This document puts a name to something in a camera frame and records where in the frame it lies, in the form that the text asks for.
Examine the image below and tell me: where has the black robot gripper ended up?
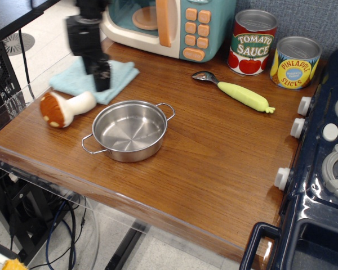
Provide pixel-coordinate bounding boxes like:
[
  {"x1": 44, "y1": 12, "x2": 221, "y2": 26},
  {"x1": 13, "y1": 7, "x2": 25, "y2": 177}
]
[{"x1": 66, "y1": 15, "x2": 111, "y2": 92}]

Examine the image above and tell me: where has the light blue towel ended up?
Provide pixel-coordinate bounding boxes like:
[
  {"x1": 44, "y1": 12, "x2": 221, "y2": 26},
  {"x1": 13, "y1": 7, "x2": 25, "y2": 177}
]
[{"x1": 49, "y1": 58, "x2": 140, "y2": 105}]

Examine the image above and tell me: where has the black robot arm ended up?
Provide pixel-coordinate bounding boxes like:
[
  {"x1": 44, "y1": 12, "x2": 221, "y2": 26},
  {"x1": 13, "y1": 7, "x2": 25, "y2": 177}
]
[{"x1": 66, "y1": 1, "x2": 111, "y2": 92}]

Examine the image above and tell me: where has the plush brown mushroom toy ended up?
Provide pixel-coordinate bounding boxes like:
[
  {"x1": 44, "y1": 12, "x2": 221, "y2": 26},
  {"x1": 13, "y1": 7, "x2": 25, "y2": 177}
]
[{"x1": 40, "y1": 91, "x2": 97, "y2": 128}]

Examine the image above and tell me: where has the stainless steel pot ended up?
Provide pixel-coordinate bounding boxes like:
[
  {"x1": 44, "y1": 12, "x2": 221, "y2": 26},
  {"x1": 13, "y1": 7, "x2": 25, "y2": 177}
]
[{"x1": 81, "y1": 100, "x2": 176, "y2": 163}]

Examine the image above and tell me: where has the black side desk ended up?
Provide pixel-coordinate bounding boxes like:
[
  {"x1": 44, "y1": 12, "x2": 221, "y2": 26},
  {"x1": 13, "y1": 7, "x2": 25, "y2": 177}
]
[{"x1": 0, "y1": 0, "x2": 61, "y2": 50}]

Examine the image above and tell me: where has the teal toy microwave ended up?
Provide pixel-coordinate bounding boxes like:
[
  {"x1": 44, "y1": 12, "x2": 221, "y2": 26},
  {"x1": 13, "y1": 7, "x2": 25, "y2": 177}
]
[{"x1": 101, "y1": 0, "x2": 236, "y2": 62}]

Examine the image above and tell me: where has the tomato sauce can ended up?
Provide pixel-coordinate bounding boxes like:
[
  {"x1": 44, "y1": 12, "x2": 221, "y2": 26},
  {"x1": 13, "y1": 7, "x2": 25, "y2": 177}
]
[{"x1": 228, "y1": 9, "x2": 278, "y2": 75}]

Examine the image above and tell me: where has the black table leg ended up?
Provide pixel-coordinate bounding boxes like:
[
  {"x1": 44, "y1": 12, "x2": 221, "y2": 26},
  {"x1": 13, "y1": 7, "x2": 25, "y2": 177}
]
[{"x1": 104, "y1": 226, "x2": 145, "y2": 270}]

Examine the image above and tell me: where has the pineapple slices can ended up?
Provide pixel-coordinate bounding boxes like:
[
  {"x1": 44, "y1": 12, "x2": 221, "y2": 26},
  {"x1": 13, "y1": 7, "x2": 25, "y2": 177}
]
[{"x1": 270, "y1": 36, "x2": 322, "y2": 90}]

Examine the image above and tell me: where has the white stove knob middle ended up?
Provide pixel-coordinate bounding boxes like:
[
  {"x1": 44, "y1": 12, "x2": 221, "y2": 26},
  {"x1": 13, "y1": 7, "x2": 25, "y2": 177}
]
[{"x1": 290, "y1": 118, "x2": 305, "y2": 139}]

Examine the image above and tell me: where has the white stove knob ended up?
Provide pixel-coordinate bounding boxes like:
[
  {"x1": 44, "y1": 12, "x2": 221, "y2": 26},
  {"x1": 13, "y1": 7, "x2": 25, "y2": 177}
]
[
  {"x1": 274, "y1": 168, "x2": 291, "y2": 191},
  {"x1": 290, "y1": 118, "x2": 305, "y2": 139},
  {"x1": 297, "y1": 96, "x2": 312, "y2": 116}
]

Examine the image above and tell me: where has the white stove knob upper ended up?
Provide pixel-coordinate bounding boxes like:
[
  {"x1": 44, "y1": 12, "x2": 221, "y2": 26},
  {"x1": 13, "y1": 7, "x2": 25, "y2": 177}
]
[{"x1": 297, "y1": 96, "x2": 312, "y2": 116}]

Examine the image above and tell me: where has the white stove knob lower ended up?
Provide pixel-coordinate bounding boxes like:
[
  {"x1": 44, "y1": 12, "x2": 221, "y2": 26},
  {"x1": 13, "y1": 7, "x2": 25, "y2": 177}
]
[{"x1": 274, "y1": 168, "x2": 291, "y2": 191}]

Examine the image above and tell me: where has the dark blue toy stove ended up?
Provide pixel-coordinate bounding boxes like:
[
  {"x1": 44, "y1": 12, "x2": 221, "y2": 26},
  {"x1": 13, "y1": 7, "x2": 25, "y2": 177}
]
[{"x1": 240, "y1": 49, "x2": 338, "y2": 269}]

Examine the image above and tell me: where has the spoon with green handle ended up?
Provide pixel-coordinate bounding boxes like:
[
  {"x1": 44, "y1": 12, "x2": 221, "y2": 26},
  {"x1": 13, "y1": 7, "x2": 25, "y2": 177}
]
[{"x1": 192, "y1": 71, "x2": 275, "y2": 114}]

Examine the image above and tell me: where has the blue cable under table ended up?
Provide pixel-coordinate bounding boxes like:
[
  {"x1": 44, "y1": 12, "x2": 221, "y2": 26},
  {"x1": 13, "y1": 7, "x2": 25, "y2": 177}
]
[{"x1": 45, "y1": 200, "x2": 77, "y2": 270}]

